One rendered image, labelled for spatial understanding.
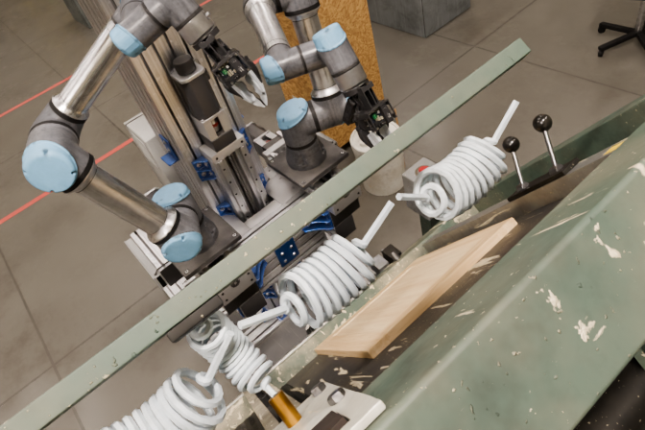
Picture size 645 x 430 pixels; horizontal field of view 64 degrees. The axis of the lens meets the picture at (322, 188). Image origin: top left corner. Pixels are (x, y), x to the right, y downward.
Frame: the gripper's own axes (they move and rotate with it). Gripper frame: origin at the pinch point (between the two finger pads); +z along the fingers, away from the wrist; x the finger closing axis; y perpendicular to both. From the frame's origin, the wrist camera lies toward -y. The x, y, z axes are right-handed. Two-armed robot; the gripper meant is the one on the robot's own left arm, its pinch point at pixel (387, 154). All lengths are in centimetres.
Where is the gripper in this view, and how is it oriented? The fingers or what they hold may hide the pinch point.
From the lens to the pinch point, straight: 135.5
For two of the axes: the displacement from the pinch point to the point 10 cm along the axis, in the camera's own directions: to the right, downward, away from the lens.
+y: 4.4, 0.6, -9.0
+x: 7.5, -5.7, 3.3
